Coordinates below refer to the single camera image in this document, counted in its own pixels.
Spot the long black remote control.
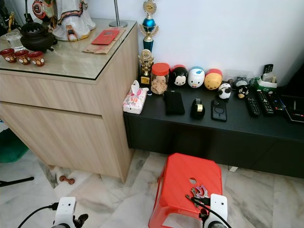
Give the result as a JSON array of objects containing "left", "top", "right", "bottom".
[{"left": 255, "top": 90, "right": 276, "bottom": 116}]

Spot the small black plush toy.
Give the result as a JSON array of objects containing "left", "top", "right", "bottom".
[{"left": 235, "top": 84, "right": 250, "bottom": 100}]

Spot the clear glass cup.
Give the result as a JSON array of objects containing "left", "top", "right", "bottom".
[{"left": 4, "top": 31, "right": 24, "bottom": 48}]

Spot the bunch of keys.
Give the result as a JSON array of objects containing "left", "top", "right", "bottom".
[{"left": 185, "top": 184, "right": 210, "bottom": 208}]

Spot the metal lamp stand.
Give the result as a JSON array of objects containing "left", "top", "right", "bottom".
[{"left": 108, "top": 0, "right": 129, "bottom": 28}]

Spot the brown paper sheet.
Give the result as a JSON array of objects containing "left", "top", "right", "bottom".
[{"left": 81, "top": 27, "right": 127, "bottom": 55}]

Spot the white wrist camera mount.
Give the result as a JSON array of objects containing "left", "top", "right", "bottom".
[
  {"left": 209, "top": 193, "right": 229, "bottom": 228},
  {"left": 54, "top": 197, "right": 77, "bottom": 228}
]

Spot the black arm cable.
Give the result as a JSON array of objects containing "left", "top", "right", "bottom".
[
  {"left": 190, "top": 196, "right": 234, "bottom": 228},
  {"left": 19, "top": 203, "right": 60, "bottom": 228}
]

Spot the red plastic stool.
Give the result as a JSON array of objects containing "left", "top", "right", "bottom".
[{"left": 148, "top": 152, "right": 223, "bottom": 228}]

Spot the small wooden figurine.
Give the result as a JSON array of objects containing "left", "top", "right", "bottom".
[{"left": 7, "top": 11, "right": 15, "bottom": 33}]

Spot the yellow bear plush toy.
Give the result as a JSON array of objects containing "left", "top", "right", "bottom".
[{"left": 203, "top": 68, "right": 224, "bottom": 91}]

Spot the small gold trophy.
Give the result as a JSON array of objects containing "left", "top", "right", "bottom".
[{"left": 137, "top": 48, "right": 154, "bottom": 86}]

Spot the clear plastic box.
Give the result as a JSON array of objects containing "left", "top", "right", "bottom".
[{"left": 223, "top": 70, "right": 258, "bottom": 87}]

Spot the short black remote control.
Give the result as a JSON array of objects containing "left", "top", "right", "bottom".
[{"left": 246, "top": 97, "right": 262, "bottom": 117}]

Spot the green white box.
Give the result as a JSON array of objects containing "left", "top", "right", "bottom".
[{"left": 256, "top": 77, "right": 278, "bottom": 90}]

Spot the upright black remote control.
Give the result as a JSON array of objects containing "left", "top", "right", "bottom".
[{"left": 262, "top": 63, "right": 275, "bottom": 82}]

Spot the small panda plush toy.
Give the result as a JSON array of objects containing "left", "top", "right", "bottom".
[{"left": 217, "top": 83, "right": 233, "bottom": 100}]

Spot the light wooden cabinet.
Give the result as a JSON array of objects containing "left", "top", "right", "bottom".
[{"left": 0, "top": 18, "right": 140, "bottom": 184}]

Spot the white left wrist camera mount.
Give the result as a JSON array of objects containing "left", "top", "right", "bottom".
[{"left": 54, "top": 197, "right": 77, "bottom": 228}]

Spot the red envelope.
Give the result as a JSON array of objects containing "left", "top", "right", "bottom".
[{"left": 91, "top": 29, "right": 121, "bottom": 46}]

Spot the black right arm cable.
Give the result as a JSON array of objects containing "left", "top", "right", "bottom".
[{"left": 190, "top": 196, "right": 234, "bottom": 228}]

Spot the white porcelain statue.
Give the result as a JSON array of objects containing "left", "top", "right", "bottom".
[{"left": 32, "top": 0, "right": 96, "bottom": 42}]

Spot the small red cup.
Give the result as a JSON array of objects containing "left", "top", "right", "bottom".
[
  {"left": 14, "top": 49, "right": 31, "bottom": 66},
  {"left": 28, "top": 50, "right": 46, "bottom": 67},
  {"left": 0, "top": 47, "right": 16, "bottom": 64}
]

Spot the white blue plush toy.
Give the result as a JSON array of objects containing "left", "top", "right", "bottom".
[{"left": 187, "top": 66, "right": 206, "bottom": 89}]

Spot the black electronic device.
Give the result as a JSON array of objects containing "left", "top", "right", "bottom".
[{"left": 282, "top": 95, "right": 304, "bottom": 124}]

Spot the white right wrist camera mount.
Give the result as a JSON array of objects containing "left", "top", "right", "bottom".
[{"left": 209, "top": 193, "right": 229, "bottom": 228}]

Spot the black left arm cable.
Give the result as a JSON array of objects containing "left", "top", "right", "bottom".
[{"left": 19, "top": 203, "right": 60, "bottom": 228}]

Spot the black low console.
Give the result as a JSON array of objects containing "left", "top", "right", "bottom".
[{"left": 123, "top": 84, "right": 304, "bottom": 179}]

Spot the black mouse plush toy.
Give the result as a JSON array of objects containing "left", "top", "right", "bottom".
[{"left": 171, "top": 65, "right": 189, "bottom": 87}]

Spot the black wallet case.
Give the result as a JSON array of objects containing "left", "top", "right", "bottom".
[{"left": 163, "top": 90, "right": 186, "bottom": 116}]

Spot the black tape dispenser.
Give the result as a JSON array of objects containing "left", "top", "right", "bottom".
[{"left": 190, "top": 98, "right": 206, "bottom": 120}]

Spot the black phone with ring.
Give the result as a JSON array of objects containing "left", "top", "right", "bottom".
[{"left": 211, "top": 99, "right": 228, "bottom": 122}]

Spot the black incense burner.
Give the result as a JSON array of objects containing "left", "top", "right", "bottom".
[{"left": 19, "top": 21, "right": 58, "bottom": 52}]

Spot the tall blue gold trophy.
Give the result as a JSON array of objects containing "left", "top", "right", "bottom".
[{"left": 138, "top": 0, "right": 160, "bottom": 52}]

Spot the pink floral tissue pack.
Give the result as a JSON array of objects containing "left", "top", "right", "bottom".
[{"left": 123, "top": 79, "right": 149, "bottom": 115}]

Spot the clear jar with red lid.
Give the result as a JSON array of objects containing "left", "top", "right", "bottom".
[{"left": 150, "top": 62, "right": 171, "bottom": 95}]

